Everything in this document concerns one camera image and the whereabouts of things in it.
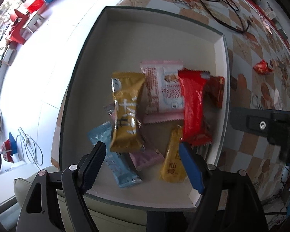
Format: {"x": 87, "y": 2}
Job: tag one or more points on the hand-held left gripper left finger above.
{"x": 93, "y": 166}

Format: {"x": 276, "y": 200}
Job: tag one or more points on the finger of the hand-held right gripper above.
{"x": 251, "y": 120}

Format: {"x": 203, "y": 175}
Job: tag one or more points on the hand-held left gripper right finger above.
{"x": 191, "y": 166}

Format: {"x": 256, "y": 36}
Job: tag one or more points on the yellow packet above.
{"x": 172, "y": 164}

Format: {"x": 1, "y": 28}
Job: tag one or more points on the light blue packet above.
{"x": 118, "y": 166}

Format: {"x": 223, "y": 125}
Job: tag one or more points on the dark red packet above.
{"x": 217, "y": 91}

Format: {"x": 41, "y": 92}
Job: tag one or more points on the red packet with cream label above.
{"x": 194, "y": 108}

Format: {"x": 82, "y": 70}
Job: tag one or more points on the gold packet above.
{"x": 127, "y": 111}

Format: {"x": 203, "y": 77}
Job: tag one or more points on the white and pink packet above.
{"x": 164, "y": 91}

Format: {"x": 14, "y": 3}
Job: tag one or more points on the white tray with dark rim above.
{"x": 135, "y": 41}

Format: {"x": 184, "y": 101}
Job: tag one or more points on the red foil packet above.
{"x": 262, "y": 67}

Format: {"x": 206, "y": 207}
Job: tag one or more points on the white power strip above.
{"x": 23, "y": 135}

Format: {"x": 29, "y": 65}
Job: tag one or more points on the white stool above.
{"x": 33, "y": 22}

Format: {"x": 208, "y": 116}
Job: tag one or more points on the red plastic stool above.
{"x": 15, "y": 29}

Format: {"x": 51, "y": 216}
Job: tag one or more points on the red basin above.
{"x": 36, "y": 3}

